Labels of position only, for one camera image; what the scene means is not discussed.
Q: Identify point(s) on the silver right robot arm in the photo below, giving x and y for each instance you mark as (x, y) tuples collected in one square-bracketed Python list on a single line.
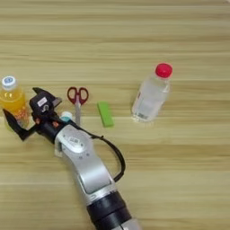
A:
[(90, 167)]

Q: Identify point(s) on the green rectangular block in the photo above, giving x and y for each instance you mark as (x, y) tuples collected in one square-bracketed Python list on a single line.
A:
[(105, 114)]

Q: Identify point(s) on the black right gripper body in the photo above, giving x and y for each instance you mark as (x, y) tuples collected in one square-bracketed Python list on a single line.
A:
[(49, 127)]

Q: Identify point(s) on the clear bottle with red cap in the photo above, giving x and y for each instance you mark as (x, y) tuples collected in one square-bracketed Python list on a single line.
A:
[(151, 95)]

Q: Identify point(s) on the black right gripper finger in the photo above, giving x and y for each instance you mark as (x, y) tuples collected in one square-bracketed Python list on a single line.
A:
[(45, 93), (18, 128)]

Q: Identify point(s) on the teal and white glue stick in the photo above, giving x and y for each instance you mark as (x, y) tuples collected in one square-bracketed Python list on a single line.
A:
[(66, 116)]

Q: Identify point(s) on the orange juice bottle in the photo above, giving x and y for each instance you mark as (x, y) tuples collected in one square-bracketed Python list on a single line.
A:
[(13, 103)]

